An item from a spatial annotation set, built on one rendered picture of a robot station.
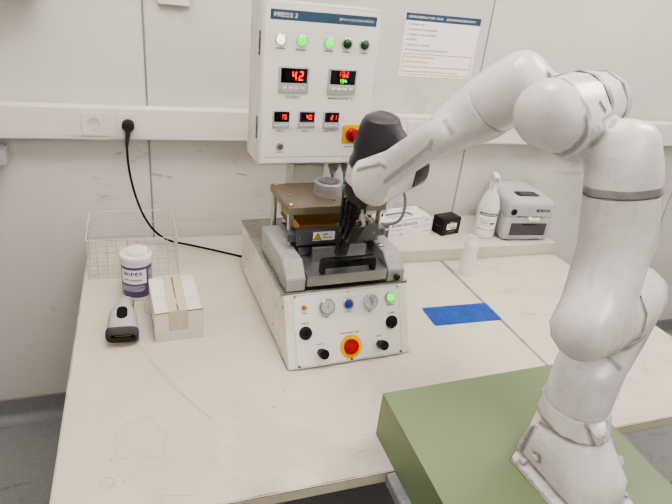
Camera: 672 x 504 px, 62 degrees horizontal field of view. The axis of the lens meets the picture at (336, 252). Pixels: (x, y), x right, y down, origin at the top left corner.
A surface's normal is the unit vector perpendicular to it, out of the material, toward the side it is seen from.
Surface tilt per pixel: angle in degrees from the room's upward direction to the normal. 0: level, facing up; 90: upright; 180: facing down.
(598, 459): 42
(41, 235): 90
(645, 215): 78
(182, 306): 2
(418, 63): 90
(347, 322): 65
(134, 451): 0
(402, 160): 93
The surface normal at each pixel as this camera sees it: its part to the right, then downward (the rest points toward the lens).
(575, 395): -0.59, 0.32
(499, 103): -0.55, 0.51
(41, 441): 0.10, -0.89
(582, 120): 0.29, 0.32
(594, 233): -0.90, 0.14
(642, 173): -0.01, 0.24
